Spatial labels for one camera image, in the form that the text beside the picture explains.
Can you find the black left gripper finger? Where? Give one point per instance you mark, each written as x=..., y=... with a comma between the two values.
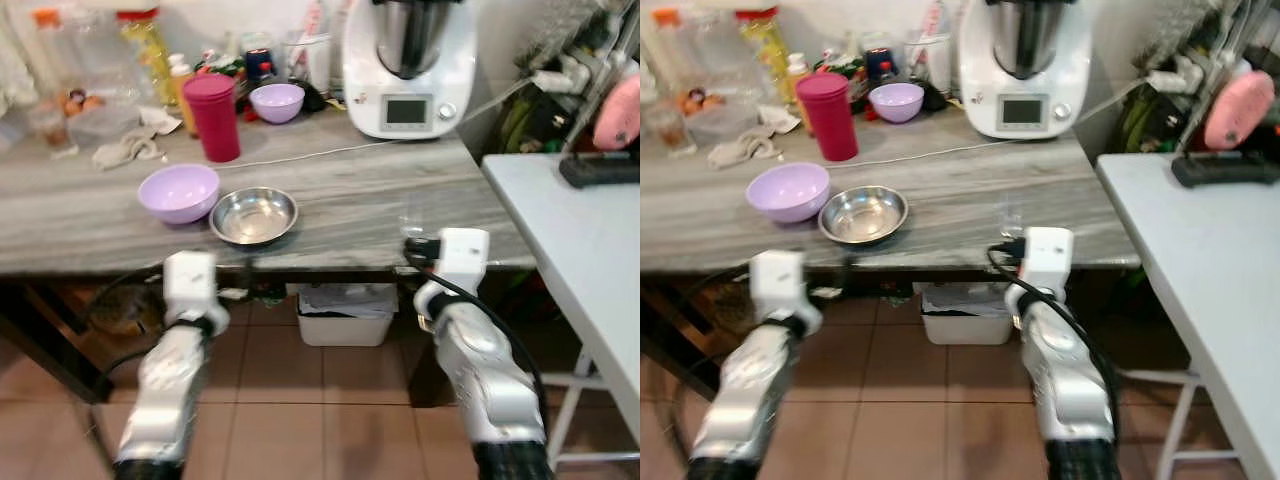
x=249, y=272
x=851, y=272

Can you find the clear drinking glass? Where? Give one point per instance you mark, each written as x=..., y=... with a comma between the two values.
x=1010, y=217
x=415, y=218
x=48, y=128
x=668, y=128

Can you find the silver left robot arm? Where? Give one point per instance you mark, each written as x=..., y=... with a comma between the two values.
x=170, y=390
x=750, y=390

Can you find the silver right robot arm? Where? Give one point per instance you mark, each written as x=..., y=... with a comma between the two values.
x=1065, y=380
x=490, y=380

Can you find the stainless steel bowl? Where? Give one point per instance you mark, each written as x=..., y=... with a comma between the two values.
x=863, y=216
x=253, y=217

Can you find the white plastic bin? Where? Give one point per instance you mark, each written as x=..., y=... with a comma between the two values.
x=966, y=318
x=347, y=318

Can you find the lilac plastic bowl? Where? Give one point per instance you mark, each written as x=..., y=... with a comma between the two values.
x=178, y=193
x=788, y=192
x=897, y=103
x=277, y=103

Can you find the white kitchen cooking machine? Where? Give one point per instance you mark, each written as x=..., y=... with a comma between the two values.
x=410, y=95
x=1025, y=95

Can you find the magenta plastic cup with lid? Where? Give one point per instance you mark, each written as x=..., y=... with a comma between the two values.
x=213, y=120
x=828, y=118

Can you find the white folding table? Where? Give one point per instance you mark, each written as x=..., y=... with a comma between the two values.
x=1200, y=260
x=580, y=240

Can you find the crumpled grey cloth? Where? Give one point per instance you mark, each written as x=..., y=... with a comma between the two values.
x=744, y=149
x=128, y=149

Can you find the white paper receipt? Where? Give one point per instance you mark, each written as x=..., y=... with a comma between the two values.
x=160, y=120
x=778, y=120

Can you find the dark table leg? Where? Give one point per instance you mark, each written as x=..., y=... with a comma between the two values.
x=55, y=345
x=675, y=345

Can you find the clear plastic food container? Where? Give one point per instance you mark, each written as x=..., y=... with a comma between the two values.
x=102, y=125
x=722, y=124

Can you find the green red snack packet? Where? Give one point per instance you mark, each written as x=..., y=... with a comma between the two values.
x=222, y=65
x=840, y=65

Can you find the clear utensil holder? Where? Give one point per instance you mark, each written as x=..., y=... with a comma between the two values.
x=310, y=55
x=930, y=55

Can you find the dark blue jar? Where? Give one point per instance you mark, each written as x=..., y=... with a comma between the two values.
x=879, y=60
x=259, y=60

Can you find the brown egg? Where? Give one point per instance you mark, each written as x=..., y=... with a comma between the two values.
x=692, y=101
x=712, y=101
x=93, y=102
x=72, y=101

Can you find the white plug adapter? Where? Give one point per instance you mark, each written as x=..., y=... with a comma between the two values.
x=1175, y=77
x=560, y=77

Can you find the yellow oil bottle red cap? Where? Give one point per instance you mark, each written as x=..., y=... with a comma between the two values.
x=763, y=55
x=145, y=55

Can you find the clear bottle white cap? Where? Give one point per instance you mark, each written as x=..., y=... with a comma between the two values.
x=98, y=55
x=716, y=55

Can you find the clear bottle orange cap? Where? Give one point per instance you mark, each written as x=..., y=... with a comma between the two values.
x=670, y=45
x=48, y=45

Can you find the pale patterned hanging towel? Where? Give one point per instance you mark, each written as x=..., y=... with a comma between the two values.
x=14, y=70

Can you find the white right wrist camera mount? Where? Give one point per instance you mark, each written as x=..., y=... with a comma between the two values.
x=464, y=258
x=1047, y=258

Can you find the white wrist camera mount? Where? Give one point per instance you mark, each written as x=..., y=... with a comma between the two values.
x=1047, y=258
x=190, y=285
x=464, y=258
x=778, y=285

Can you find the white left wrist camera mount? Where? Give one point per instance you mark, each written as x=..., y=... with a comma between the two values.
x=778, y=285
x=190, y=285

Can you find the white metal table frame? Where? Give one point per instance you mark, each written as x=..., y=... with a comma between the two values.
x=1180, y=420
x=565, y=420

